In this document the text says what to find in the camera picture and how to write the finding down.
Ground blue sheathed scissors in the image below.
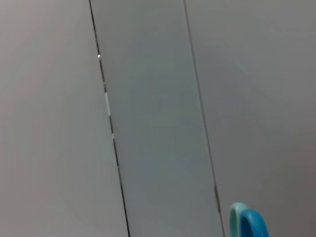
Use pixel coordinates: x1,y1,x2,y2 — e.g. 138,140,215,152
229,202,270,237

